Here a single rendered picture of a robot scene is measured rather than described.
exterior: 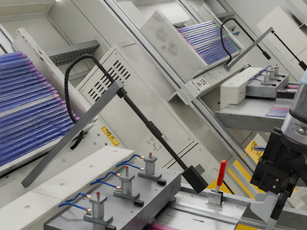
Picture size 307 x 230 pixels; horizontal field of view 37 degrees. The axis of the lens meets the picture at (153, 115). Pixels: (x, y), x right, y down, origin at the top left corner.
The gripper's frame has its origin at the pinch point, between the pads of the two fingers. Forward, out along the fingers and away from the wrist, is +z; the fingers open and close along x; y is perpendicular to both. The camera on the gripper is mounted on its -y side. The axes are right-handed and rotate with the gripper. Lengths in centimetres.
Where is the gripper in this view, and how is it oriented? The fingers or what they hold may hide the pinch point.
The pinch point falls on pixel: (271, 226)
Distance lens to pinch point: 101.6
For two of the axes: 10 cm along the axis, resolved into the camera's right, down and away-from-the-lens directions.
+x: -4.3, 2.5, -8.7
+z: -2.6, 8.8, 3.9
